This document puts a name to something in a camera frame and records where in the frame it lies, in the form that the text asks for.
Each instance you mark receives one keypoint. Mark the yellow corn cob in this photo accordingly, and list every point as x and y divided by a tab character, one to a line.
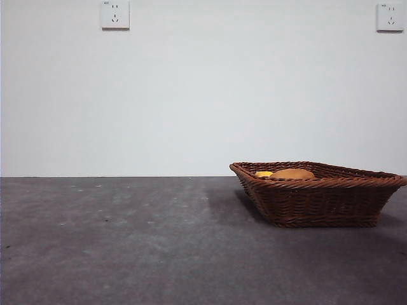
263	174

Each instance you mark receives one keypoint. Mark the tan brown potato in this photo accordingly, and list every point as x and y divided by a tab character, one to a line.
292	174

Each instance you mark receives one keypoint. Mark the brown woven wicker basket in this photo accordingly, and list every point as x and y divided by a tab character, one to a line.
318	203

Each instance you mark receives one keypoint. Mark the white wall socket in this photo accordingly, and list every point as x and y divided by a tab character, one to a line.
115	16
388	17

